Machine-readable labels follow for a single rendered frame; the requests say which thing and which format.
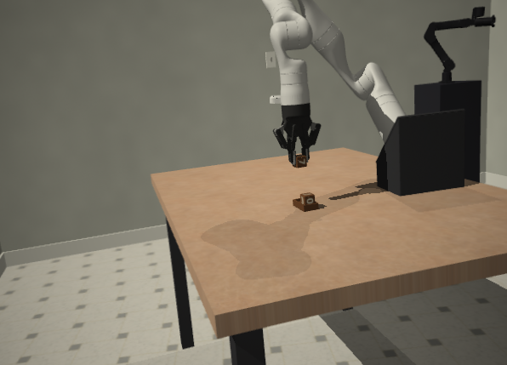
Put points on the brown digit cube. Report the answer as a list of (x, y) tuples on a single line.
[(300, 161), (307, 198)]

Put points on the brown wooden tray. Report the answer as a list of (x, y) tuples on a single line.
[(305, 208)]

